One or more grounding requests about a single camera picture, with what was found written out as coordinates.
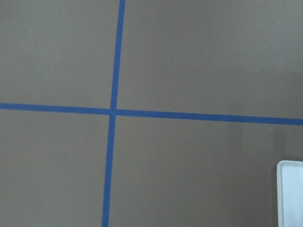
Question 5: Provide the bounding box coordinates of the white towel rack with wooden bars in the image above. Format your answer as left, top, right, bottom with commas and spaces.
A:
276, 160, 303, 227

